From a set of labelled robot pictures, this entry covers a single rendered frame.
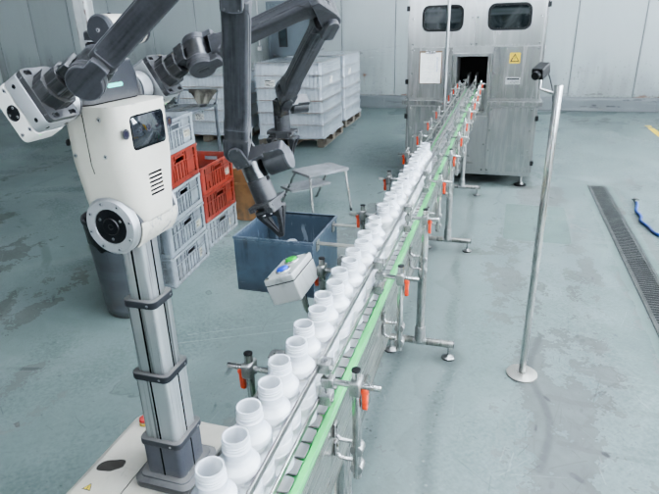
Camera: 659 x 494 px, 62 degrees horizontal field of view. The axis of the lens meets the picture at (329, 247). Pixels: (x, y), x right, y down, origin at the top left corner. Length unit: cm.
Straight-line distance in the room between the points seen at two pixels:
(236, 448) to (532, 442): 196
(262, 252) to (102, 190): 71
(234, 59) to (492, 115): 496
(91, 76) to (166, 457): 122
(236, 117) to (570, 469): 191
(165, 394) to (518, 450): 148
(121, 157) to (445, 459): 172
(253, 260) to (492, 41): 433
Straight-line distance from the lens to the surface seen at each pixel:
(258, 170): 132
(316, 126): 796
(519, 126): 600
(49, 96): 132
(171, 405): 183
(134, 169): 147
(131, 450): 221
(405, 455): 244
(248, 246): 203
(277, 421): 87
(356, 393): 98
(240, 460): 78
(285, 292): 131
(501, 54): 592
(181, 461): 195
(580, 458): 259
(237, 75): 119
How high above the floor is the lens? 167
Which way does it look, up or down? 22 degrees down
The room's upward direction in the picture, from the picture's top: 2 degrees counter-clockwise
